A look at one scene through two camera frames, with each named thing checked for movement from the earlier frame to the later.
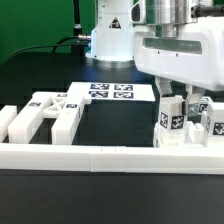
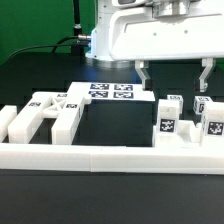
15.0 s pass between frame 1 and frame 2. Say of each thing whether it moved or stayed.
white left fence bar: stayed
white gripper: moved
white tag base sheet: stayed
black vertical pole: stayed
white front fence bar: stayed
